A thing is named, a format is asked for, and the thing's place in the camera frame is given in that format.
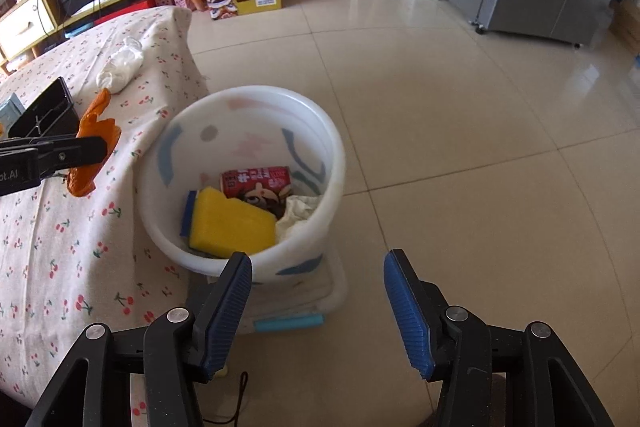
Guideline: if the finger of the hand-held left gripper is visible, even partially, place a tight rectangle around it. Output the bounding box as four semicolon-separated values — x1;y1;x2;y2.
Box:
0;133;109;176

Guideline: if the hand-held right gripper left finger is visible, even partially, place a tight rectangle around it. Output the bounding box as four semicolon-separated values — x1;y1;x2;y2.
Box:
25;251;254;427

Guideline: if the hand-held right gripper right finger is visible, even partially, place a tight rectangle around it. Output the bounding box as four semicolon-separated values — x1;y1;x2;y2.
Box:
383;249;616;427

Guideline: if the orange plastic wrapper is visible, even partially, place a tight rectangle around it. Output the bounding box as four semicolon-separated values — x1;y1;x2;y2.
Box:
67;89;122;198

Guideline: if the yellow and green sponge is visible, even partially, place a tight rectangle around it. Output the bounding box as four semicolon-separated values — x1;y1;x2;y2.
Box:
179;186;279;259

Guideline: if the pale green paper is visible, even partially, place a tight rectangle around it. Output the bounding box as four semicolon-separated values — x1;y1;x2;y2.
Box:
274;194;321;241

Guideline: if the intact red drink can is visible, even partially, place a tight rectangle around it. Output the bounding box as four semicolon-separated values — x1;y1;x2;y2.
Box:
220;165;293;219

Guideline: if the white plastic bucket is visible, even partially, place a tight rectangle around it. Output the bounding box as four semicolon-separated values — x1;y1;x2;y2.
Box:
137;85;347;289

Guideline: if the black plastic tray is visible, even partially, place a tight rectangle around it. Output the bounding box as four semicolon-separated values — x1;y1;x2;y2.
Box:
8;76;81;141

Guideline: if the light blue milk carton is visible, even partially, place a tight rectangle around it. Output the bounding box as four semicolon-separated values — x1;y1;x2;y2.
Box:
0;94;27;134

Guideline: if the crumpled white tissue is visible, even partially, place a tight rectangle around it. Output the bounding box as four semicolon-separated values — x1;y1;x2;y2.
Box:
96;36;145;94

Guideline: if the cherry print tablecloth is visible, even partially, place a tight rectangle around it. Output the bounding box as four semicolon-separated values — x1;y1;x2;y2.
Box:
0;6;211;414

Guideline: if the white cabinet drawer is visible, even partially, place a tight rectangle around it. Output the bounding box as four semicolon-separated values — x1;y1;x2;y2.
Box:
0;0;56;54

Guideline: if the black cord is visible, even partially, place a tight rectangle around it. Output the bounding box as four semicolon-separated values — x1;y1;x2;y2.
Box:
204;371;250;427

